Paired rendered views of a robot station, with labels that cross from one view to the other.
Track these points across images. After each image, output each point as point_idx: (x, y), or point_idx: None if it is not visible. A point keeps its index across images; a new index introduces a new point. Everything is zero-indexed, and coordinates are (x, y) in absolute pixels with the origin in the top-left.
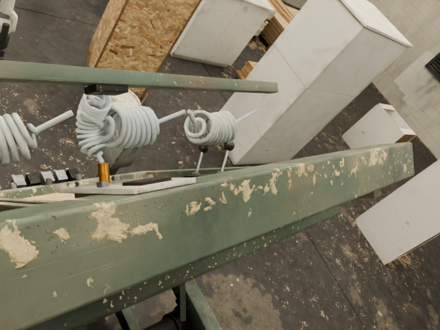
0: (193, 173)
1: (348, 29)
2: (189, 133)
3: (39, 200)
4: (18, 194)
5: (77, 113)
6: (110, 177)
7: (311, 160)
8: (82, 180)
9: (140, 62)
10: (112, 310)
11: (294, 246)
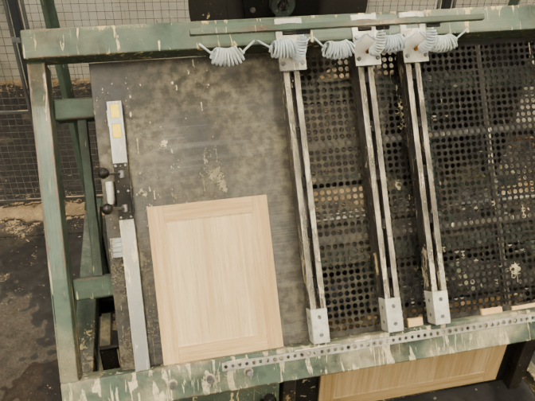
0: (126, 208)
1: None
2: (244, 56)
3: (293, 136)
4: (247, 353)
5: (310, 38)
6: (135, 373)
7: (188, 25)
8: (169, 381)
9: None
10: None
11: None
